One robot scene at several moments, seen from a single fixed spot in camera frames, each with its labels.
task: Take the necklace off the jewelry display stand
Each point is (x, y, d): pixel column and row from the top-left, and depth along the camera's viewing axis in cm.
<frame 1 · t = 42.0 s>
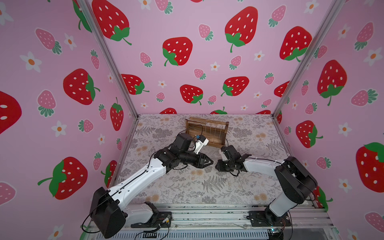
left hand: (212, 161, 71), fingers open
right hand: (221, 165, 93), fingers closed
wooden jewelry display stand: (214, 131, 113), on the table

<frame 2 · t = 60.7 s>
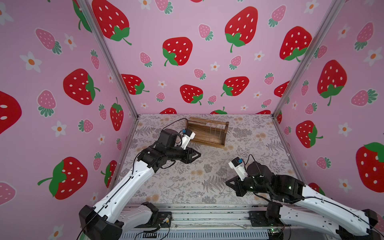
left hand: (199, 153, 70), fingers open
right hand: (227, 181, 67), fingers closed
the named things where they were.

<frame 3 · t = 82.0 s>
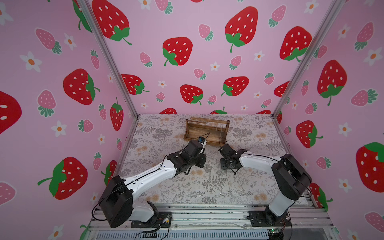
left hand: (205, 156, 82), fingers closed
right hand: (231, 163, 94), fingers open
the named things where they were.

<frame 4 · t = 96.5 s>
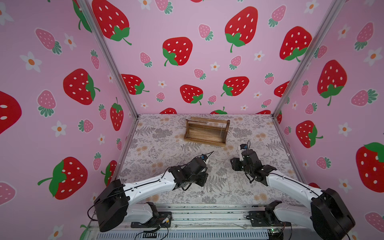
left hand: (207, 176, 80), fingers closed
right hand: (239, 160, 88), fingers open
the named things where they were.

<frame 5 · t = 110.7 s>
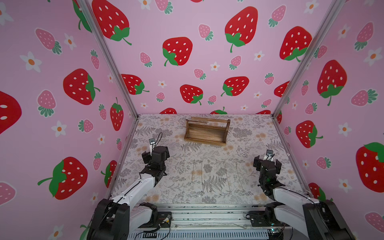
left hand: (156, 149, 87), fingers open
right hand: (273, 160, 86), fingers open
the named things where they were.

